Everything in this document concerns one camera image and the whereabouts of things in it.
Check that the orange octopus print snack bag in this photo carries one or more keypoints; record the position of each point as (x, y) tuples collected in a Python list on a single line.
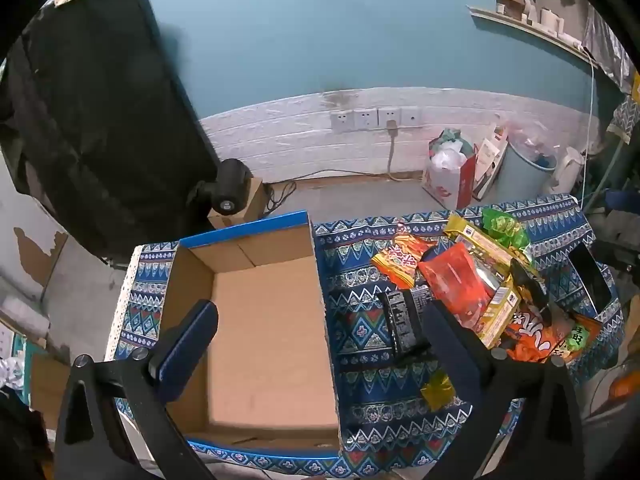
[(535, 335)]

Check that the yellow green candy wrapper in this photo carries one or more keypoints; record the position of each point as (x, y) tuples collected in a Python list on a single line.
[(437, 390)]

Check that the white wall socket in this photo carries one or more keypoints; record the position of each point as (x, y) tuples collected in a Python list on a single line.
[(365, 119), (411, 116), (340, 121), (389, 116)]

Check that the white paper bag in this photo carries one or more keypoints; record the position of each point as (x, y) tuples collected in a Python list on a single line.
[(487, 157)]

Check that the black smartphone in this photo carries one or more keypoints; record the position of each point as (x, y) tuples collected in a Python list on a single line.
[(590, 275)]

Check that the small orange green snack packet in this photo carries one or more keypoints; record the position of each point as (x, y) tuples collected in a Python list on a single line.
[(580, 335)]

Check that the white wall shelf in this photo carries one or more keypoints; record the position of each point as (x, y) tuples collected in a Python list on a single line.
[(530, 27)]

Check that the orange yellow snack bag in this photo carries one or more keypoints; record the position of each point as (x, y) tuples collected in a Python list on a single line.
[(400, 260)]

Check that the yellow gold snack box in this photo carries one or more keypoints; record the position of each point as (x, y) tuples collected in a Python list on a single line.
[(475, 245)]

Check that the blue patterned tablecloth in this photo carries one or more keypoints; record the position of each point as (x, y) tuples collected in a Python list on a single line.
[(360, 270)]

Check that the black snack packet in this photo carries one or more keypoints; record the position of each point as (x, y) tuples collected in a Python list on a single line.
[(400, 320)]

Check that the cardboard sheet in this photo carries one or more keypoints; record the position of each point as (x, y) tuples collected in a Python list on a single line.
[(47, 390)]

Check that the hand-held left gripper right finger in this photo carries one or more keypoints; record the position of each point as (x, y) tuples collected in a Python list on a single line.
[(445, 352)]

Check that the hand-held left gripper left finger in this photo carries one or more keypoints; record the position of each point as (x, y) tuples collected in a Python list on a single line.
[(192, 340)]

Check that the blue-sided cardboard box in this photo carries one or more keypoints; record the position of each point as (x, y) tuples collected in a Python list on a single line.
[(270, 335)]

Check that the red snack bag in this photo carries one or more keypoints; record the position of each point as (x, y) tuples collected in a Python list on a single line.
[(455, 280)]

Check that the black cloth cover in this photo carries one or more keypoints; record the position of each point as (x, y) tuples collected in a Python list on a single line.
[(100, 110)]

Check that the small brown cardboard box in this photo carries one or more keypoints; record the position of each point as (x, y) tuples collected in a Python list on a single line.
[(252, 200)]

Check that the green snack bag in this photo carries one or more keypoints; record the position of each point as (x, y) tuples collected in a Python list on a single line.
[(505, 227)]

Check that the black round device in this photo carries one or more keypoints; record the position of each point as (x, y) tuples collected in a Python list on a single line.
[(230, 185)]

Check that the red white shopping bag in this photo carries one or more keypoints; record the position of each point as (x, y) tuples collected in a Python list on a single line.
[(445, 185)]

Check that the grey blue trash bin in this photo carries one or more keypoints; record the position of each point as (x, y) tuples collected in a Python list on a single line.
[(520, 180)]

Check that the white electric kettle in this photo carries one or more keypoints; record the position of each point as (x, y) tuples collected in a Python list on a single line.
[(570, 165)]

